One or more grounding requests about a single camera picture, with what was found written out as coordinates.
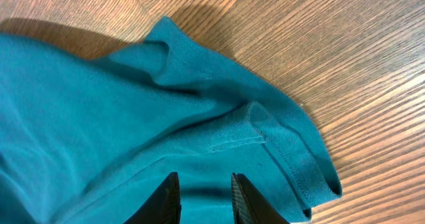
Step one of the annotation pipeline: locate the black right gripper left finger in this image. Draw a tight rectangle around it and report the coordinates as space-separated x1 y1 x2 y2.
124 172 181 224

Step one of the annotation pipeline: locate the blue polo shirt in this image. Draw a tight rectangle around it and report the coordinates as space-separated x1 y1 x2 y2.
1 17 342 223

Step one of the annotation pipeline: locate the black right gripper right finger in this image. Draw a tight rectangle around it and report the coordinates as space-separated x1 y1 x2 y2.
231 173 289 224

